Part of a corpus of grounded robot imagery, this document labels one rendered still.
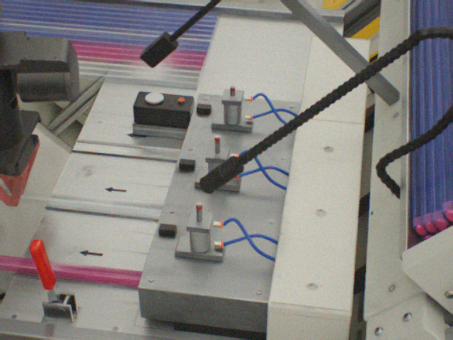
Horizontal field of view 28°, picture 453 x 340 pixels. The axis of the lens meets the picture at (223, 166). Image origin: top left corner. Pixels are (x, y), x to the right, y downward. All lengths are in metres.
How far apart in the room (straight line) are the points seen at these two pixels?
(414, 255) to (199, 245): 0.25
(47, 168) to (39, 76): 0.70
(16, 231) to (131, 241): 0.53
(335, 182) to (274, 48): 0.41
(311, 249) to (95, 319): 0.24
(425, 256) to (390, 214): 0.16
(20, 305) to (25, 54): 0.27
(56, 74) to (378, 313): 0.41
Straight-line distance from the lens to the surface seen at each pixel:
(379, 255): 0.88
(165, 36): 1.04
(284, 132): 0.78
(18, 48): 0.97
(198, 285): 0.91
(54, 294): 0.94
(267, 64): 1.32
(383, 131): 1.03
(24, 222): 1.57
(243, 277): 0.91
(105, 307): 0.98
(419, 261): 0.76
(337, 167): 1.02
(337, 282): 0.89
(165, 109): 1.16
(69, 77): 0.96
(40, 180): 1.64
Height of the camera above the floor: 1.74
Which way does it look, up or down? 34 degrees down
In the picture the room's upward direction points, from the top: 55 degrees clockwise
